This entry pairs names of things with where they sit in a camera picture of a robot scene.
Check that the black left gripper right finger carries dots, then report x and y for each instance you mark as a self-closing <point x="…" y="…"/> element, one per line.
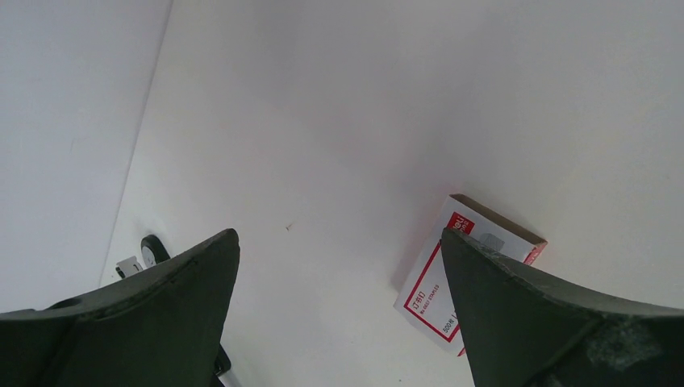
<point x="524" y="327"/>

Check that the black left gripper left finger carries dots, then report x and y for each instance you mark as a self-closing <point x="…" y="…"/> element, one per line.
<point x="159" y="327"/>

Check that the black stapler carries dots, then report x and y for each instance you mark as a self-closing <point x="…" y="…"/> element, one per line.
<point x="153" y="252"/>

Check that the red white staple box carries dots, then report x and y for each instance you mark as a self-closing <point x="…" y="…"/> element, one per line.
<point x="425" y="300"/>

